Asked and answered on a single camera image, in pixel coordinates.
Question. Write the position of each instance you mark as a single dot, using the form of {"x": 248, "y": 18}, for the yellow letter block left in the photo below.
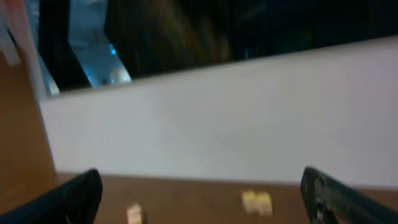
{"x": 249, "y": 201}

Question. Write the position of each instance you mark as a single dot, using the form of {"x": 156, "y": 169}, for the yellow letter block right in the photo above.
{"x": 264, "y": 200}

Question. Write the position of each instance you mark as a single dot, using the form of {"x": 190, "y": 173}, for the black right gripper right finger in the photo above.
{"x": 328, "y": 201}

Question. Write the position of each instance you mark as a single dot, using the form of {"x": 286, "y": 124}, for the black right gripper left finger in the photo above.
{"x": 75, "y": 201}

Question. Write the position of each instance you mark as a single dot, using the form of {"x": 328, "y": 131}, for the red number three block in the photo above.
{"x": 134, "y": 214}

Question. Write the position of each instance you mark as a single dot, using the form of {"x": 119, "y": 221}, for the yellow letter block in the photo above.
{"x": 264, "y": 200}
{"x": 249, "y": 201}

